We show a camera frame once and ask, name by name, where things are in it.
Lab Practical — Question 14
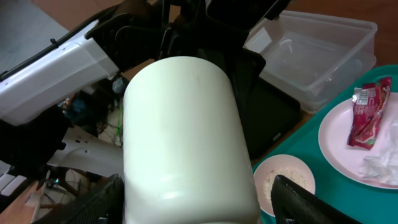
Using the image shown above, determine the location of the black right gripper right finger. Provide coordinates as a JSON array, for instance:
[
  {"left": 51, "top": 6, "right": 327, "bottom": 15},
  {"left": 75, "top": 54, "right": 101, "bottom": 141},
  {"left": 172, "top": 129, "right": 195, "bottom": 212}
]
[{"left": 271, "top": 175, "right": 359, "bottom": 224}]

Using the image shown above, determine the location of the teal plastic tray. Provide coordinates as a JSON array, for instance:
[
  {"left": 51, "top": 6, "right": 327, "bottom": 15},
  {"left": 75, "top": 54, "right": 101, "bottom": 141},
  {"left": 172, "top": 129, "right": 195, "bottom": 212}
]
[{"left": 270, "top": 65, "right": 397, "bottom": 223}]

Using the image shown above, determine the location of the pile of rice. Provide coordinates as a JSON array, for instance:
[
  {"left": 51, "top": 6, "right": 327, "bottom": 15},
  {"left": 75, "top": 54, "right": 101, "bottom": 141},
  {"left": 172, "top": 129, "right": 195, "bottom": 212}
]
[{"left": 263, "top": 167, "right": 313, "bottom": 204}]

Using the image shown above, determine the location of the white plastic cup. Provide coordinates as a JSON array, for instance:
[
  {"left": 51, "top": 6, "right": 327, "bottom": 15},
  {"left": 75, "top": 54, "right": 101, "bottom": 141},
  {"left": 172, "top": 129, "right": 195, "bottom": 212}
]
[{"left": 123, "top": 57, "right": 261, "bottom": 223}]

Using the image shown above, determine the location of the red snack wrapper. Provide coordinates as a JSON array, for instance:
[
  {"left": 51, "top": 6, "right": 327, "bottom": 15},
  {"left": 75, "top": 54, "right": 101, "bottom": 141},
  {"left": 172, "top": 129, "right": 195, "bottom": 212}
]
[{"left": 347, "top": 77, "right": 392, "bottom": 150}]

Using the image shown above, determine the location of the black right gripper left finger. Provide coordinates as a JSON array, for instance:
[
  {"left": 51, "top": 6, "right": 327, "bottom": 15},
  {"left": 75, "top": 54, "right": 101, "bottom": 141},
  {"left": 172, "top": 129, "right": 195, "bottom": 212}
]
[{"left": 34, "top": 174, "right": 124, "bottom": 224}]

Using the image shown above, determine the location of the clear plastic bin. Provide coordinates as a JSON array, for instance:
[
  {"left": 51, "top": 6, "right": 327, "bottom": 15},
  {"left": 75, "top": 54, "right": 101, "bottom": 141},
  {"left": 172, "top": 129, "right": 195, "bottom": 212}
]
[{"left": 244, "top": 11, "right": 378, "bottom": 114}]

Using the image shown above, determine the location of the large pink plate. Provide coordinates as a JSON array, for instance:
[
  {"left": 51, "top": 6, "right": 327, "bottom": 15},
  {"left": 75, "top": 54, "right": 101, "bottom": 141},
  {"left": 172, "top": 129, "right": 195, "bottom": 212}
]
[{"left": 318, "top": 93, "right": 397, "bottom": 190}]

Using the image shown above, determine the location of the white tissue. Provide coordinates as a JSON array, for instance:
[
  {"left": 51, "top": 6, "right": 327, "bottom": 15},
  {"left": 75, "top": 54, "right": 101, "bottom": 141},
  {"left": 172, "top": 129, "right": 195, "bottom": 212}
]
[{"left": 359, "top": 122, "right": 397, "bottom": 186}]

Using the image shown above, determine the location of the pink bowl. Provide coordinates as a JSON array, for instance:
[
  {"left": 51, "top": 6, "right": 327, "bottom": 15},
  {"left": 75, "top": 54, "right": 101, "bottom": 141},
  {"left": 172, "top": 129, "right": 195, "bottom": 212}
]
[{"left": 254, "top": 154, "right": 315, "bottom": 217}]

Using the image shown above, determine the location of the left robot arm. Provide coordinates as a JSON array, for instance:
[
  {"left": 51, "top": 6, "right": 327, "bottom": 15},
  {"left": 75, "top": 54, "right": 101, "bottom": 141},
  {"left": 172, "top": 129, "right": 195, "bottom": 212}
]
[{"left": 1, "top": 1, "right": 180, "bottom": 126}]

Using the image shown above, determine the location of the black plastic tray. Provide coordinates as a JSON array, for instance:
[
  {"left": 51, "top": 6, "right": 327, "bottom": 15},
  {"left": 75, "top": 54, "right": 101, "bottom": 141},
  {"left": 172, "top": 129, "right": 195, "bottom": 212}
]
[{"left": 236, "top": 48, "right": 302, "bottom": 161}]

